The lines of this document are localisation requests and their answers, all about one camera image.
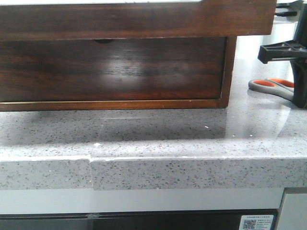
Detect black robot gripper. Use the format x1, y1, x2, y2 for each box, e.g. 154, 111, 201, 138
258, 0, 307, 108

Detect orange grey scissors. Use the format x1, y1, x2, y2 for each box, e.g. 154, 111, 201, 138
248, 78, 295, 101

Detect wooden drawer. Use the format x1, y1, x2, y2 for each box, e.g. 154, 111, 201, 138
0, 36, 228, 102
0, 0, 276, 41

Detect dark wooden drawer cabinet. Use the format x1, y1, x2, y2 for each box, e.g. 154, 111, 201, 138
0, 35, 238, 112

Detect white cabinet door panel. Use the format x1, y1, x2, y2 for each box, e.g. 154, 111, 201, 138
277, 188, 307, 230

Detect white QR code label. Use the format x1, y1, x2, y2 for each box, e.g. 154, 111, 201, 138
239, 215, 274, 230

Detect black appliance under counter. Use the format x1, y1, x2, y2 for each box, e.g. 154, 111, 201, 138
0, 209, 277, 230

